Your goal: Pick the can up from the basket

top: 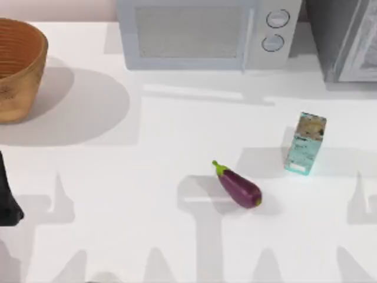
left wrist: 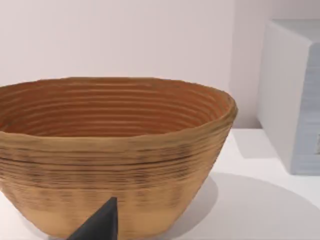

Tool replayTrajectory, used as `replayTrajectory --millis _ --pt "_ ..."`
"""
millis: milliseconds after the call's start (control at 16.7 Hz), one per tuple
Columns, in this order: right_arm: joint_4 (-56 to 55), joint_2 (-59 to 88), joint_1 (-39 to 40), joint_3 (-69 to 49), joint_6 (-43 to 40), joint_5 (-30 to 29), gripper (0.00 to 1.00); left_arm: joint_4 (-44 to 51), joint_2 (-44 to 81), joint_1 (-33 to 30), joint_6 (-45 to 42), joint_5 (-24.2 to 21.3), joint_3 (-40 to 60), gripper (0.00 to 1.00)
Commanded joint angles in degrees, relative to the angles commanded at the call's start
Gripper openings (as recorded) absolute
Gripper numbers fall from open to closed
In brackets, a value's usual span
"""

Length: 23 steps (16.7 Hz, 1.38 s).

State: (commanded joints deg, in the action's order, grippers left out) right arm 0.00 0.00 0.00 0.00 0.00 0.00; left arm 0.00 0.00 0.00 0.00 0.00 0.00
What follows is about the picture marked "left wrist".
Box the pale microwave oven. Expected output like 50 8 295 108
256 18 320 176

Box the brown woven basket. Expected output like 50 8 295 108
0 76 238 239

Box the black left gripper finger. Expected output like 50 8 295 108
66 196 119 240

